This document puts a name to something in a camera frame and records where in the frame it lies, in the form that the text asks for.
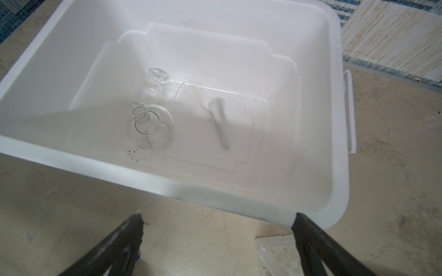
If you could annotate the white plastic storage bin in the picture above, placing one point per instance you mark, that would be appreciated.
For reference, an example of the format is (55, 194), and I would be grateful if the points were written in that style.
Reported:
(277, 65)

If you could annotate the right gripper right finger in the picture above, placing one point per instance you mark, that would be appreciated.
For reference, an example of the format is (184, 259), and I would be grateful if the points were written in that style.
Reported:
(317, 250)

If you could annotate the white ceramic pestle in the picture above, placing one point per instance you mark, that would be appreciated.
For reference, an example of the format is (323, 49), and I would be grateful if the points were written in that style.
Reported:
(215, 107)

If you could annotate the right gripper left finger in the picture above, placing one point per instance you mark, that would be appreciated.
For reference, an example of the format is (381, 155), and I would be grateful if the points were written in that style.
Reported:
(115, 255)

